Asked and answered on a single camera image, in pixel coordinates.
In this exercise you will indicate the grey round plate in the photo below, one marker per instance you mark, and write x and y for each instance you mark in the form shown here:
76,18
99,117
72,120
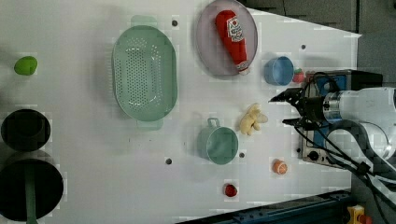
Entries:
210,48

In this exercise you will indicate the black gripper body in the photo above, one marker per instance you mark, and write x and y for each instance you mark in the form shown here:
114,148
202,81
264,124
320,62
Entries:
311,112

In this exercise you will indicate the red toy strawberry near edge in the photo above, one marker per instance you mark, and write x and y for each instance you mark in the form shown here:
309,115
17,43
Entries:
230,190

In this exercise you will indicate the red plush ketchup bottle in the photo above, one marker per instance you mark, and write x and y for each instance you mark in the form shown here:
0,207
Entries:
232,37

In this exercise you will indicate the blue metal frame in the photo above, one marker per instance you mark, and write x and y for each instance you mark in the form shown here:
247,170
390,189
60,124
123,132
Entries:
327,208

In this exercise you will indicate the yellow red emergency button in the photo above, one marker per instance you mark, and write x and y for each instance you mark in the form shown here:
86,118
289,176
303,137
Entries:
357,215

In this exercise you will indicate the orange toy half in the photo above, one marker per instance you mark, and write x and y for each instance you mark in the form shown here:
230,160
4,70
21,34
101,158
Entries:
280,167

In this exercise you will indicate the large black pot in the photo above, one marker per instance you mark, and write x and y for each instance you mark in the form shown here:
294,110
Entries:
28,182

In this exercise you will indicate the small black cup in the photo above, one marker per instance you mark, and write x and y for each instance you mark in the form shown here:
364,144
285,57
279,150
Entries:
25,130

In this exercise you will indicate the green plastic colander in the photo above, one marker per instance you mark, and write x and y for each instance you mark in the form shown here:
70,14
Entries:
144,65

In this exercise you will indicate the silver toaster oven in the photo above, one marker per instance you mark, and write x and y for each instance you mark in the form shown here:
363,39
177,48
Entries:
321,85

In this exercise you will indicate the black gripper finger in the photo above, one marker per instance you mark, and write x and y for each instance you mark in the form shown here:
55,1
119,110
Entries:
291,96
294,122

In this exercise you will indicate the blue plastic bowl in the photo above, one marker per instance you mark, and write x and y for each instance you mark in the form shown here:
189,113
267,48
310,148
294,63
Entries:
279,71

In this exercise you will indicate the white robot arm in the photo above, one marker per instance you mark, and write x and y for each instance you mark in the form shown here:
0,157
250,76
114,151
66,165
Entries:
358,130

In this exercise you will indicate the green mug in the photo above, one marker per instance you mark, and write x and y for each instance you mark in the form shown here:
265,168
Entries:
216,143

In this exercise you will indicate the red toy strawberry by bowl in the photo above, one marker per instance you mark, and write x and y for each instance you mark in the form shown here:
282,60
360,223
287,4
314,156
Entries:
298,76

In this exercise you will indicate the green toy fruit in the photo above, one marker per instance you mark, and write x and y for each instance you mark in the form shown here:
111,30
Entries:
26,66

